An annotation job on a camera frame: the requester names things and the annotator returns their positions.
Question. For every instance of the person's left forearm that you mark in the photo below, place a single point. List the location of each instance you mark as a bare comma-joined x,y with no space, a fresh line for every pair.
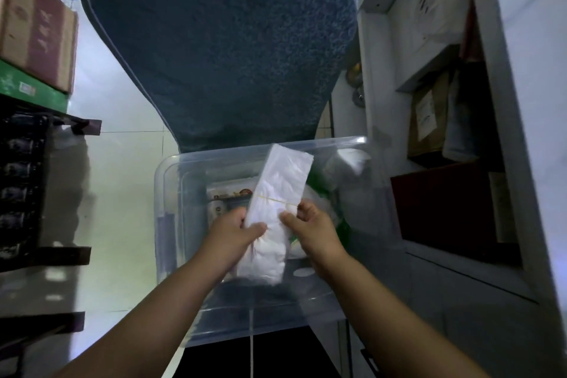
155,320

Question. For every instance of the brown paper parcel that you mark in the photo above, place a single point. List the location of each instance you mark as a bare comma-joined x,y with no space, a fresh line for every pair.
427,120

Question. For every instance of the blue speckled mattress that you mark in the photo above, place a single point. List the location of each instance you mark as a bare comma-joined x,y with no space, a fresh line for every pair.
221,45

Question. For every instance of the white plastic parcel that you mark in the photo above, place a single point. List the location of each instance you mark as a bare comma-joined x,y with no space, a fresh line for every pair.
460,125

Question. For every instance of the bundle of clear plastic bags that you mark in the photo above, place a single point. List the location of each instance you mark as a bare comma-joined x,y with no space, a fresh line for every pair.
277,187

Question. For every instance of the white shelf cabinet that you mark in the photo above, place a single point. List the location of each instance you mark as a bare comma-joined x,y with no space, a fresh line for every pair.
509,81

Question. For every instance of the round metal fitting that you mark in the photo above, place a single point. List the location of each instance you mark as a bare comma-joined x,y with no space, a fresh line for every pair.
355,83

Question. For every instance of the row of dark bottles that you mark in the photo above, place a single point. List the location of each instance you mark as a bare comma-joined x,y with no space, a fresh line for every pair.
17,183

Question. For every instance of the yellow rubber band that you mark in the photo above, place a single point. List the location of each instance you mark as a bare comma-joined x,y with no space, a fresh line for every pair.
274,199

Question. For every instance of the person's black trousers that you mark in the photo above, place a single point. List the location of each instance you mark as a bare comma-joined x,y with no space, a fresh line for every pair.
274,358

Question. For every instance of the clear plastic storage bin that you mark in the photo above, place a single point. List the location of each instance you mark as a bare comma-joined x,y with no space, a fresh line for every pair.
190,196

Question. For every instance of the person's left thumb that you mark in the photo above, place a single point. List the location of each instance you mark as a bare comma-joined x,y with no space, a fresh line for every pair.
254,230

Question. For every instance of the white printed paper bag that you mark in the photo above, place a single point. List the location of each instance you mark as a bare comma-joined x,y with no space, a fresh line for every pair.
432,5

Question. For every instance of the black metal shelf rack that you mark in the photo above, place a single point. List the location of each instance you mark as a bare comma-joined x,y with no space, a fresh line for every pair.
53,253

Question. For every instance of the colourful printed packet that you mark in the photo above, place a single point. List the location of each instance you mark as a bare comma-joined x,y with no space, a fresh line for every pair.
228,198

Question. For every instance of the person's right forearm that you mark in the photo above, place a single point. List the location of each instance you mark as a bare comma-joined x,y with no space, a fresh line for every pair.
390,324

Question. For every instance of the green cardboard box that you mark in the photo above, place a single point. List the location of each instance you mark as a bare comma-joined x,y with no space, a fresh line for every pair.
31,87

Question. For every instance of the person's right thumb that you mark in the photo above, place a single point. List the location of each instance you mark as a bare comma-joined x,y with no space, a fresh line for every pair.
290,222

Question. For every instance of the green plastic bag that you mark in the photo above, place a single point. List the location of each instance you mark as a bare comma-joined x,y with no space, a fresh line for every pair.
325,196

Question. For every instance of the person's right hand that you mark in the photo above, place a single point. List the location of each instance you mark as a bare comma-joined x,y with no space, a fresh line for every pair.
319,240

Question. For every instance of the dark red box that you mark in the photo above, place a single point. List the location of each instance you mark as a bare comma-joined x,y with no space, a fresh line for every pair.
447,209

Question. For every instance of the person's left hand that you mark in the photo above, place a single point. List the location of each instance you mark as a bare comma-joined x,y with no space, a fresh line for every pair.
223,242

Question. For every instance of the brown cardboard box red print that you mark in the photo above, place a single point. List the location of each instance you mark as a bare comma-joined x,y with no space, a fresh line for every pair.
40,32

